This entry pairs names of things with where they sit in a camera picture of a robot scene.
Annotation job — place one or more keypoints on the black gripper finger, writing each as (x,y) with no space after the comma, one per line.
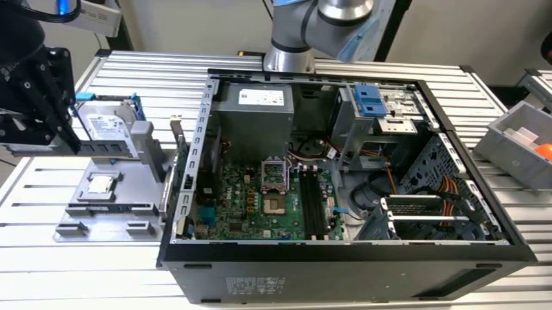
(57,97)
(26,129)

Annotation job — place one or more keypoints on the RAM stick black chips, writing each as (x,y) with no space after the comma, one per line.
(104,148)
(108,209)

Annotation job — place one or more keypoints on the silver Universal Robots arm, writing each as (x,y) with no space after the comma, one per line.
(293,32)

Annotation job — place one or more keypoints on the blue disk carrier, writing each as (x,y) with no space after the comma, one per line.
(85,96)

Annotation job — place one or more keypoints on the silver hard disk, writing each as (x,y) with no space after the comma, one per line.
(108,126)

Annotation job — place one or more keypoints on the silver CPU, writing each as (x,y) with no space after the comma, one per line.
(101,184)

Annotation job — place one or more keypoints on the grey parts rack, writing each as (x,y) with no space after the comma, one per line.
(134,190)

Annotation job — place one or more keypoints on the yellow black clamp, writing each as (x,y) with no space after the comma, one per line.
(244,53)

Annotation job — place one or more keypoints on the grey Dell power supply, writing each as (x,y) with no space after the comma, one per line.
(255,129)

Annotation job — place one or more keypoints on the green motherboard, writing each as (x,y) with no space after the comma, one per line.
(241,213)

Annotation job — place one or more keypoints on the metal locking lever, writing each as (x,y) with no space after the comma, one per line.
(288,177)

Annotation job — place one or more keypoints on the CPU socket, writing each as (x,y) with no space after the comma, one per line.
(275,206)

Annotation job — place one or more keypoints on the metal drive cage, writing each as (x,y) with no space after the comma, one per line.
(350,135)

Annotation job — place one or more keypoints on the blue plastic drive latch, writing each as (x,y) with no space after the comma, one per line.
(367,100)

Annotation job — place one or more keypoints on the black PC case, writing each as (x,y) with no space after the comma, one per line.
(303,274)

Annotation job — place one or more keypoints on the metal disk bay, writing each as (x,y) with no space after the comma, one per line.
(414,205)

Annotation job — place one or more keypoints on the grey plastic bin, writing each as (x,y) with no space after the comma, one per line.
(514,161)

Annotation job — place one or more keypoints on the white block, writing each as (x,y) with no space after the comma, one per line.
(522,135)

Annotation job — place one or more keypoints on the metal slat side table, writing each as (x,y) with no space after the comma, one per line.
(542,82)

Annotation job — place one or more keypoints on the orange ball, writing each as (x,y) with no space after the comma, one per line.
(545,151)

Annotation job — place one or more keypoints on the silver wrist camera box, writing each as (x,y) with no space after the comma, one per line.
(93,19)

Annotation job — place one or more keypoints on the black frame post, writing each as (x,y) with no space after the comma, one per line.
(395,42)
(125,42)

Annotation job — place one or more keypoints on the graphics card metal bracket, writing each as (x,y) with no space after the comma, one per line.
(182,155)

